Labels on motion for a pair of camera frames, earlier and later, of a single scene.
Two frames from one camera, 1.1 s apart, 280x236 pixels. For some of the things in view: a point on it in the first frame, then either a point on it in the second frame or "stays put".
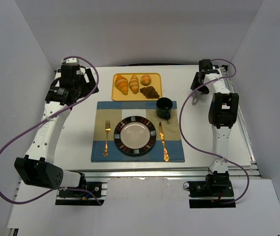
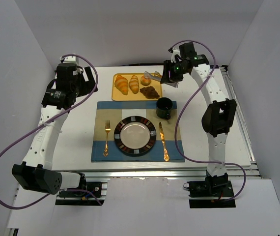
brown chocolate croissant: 150,92 stays put
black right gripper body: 198,82 → 167,76
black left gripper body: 88,80 stays put
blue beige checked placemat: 168,147 stays put
